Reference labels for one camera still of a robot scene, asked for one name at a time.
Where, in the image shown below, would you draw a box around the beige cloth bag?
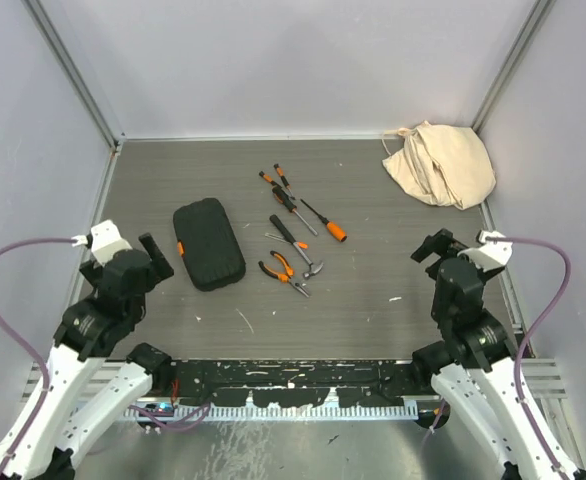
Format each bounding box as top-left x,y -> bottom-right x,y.
381,121 -> 496,210

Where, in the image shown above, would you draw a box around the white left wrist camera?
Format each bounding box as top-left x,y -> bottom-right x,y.
71,220 -> 132,265

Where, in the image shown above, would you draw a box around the small precision screwdriver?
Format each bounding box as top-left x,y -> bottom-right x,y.
273,163 -> 296,200
259,171 -> 281,188

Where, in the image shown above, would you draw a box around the black handled screwdriver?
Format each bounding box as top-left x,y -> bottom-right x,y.
272,186 -> 319,236

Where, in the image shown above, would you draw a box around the orange black pliers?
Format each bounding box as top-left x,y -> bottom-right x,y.
258,250 -> 311,298

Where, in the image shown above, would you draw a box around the black handled claw hammer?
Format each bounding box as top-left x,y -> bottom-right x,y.
269,214 -> 324,279

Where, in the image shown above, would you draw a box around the small precision screwdriver right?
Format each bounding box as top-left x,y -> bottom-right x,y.
273,163 -> 296,200

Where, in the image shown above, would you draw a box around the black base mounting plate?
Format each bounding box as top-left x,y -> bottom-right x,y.
140,359 -> 436,408

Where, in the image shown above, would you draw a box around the slotted grey cable duct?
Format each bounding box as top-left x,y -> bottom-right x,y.
125,402 -> 420,422

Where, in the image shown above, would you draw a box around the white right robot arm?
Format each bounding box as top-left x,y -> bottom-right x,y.
411,229 -> 586,479

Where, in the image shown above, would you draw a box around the black plastic tool case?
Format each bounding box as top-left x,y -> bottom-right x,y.
172,198 -> 246,292

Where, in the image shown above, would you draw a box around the small precision screwdriver left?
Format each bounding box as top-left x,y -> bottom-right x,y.
259,171 -> 281,188

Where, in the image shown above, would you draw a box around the orange handled screwdriver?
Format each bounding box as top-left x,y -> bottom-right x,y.
301,199 -> 348,243

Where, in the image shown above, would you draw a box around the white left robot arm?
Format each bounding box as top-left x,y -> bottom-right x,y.
0,227 -> 174,479

